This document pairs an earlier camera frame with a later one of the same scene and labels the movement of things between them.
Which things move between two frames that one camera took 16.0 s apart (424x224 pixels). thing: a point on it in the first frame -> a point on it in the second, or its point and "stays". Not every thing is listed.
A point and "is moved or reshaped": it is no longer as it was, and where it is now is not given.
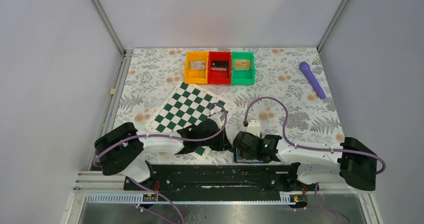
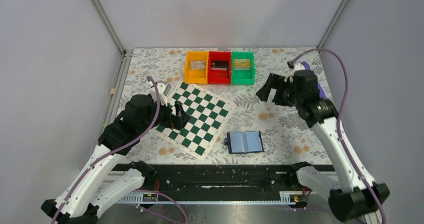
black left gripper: (222, 140) -> (175, 117)
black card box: (219, 65) stays
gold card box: (242, 64) stays
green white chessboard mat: (188, 106) stays
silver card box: (197, 65) stays
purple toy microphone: (309, 73) stays
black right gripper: (238, 143) -> (278, 91)
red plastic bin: (216, 77) stays
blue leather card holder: (238, 159) is moved or reshaped
